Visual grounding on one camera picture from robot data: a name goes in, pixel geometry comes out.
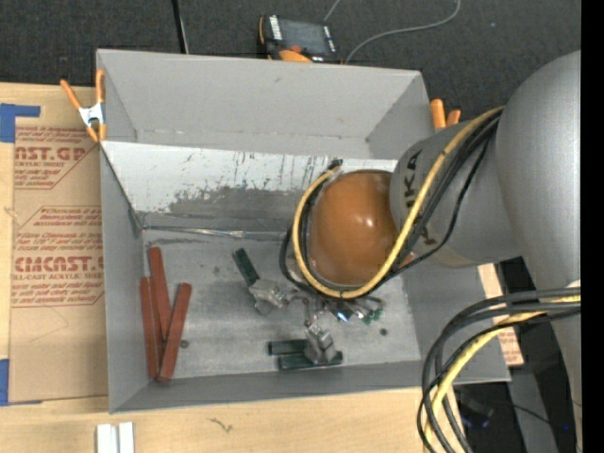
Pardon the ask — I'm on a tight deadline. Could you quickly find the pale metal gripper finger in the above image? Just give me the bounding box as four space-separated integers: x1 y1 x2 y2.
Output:
248 281 294 316
303 320 342 366

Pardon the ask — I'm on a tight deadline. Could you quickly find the dark green flat block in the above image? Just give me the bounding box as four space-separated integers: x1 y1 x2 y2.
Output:
231 247 261 288
277 350 344 372
267 339 309 356

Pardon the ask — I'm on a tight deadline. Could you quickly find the red-brown flat block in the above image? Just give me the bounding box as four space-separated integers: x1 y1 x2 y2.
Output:
147 246 174 344
139 276 160 379
157 281 193 384

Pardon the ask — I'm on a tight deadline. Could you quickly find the grey metal bin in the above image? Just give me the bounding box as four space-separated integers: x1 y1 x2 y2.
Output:
95 48 513 414

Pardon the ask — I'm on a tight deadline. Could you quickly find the brown cardboard board red print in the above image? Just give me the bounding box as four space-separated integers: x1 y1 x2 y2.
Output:
0 81 525 406

